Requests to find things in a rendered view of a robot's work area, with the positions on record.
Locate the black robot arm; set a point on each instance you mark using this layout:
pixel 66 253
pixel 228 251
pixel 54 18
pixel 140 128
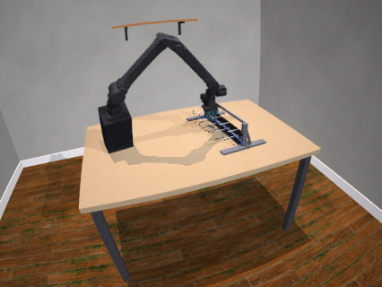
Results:
pixel 119 89

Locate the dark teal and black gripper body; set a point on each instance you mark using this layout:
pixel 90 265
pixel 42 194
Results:
pixel 211 105

